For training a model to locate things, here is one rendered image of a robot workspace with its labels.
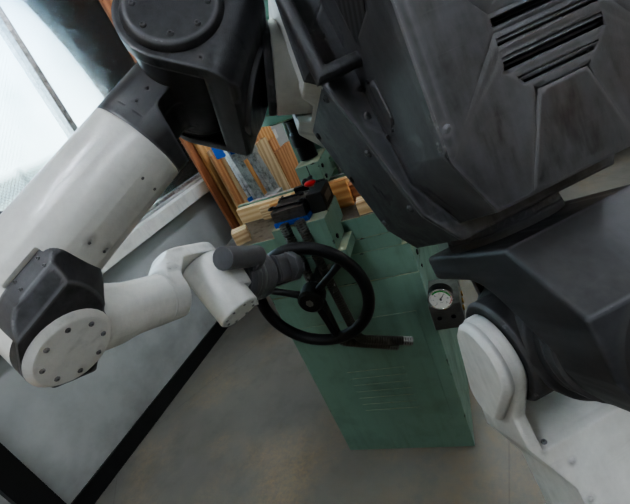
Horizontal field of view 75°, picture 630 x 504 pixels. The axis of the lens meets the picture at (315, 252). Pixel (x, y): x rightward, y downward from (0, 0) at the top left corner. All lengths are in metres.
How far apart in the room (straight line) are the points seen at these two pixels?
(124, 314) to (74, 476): 1.74
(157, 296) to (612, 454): 0.53
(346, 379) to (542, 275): 1.09
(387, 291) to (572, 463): 0.69
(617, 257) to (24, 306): 0.44
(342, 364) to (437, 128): 1.11
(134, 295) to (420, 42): 0.38
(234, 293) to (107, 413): 1.69
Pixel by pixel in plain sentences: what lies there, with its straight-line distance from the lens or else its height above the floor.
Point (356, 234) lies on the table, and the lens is 1.04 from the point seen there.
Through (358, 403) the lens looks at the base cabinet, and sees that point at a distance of 1.46.
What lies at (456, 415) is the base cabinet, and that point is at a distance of 1.46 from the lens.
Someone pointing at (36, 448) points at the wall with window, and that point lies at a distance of 2.09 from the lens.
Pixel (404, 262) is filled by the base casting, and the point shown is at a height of 0.75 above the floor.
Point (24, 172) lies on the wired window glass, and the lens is 2.20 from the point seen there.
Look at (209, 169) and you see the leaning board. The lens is 2.56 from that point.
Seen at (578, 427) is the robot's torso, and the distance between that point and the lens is 0.55.
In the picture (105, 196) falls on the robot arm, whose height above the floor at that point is 1.25.
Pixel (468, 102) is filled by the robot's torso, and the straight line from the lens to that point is 0.30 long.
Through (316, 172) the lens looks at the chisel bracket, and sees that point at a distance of 1.12.
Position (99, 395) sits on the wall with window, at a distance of 2.19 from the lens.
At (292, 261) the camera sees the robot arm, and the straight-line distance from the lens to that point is 0.76.
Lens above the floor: 1.29
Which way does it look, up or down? 25 degrees down
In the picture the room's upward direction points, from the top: 24 degrees counter-clockwise
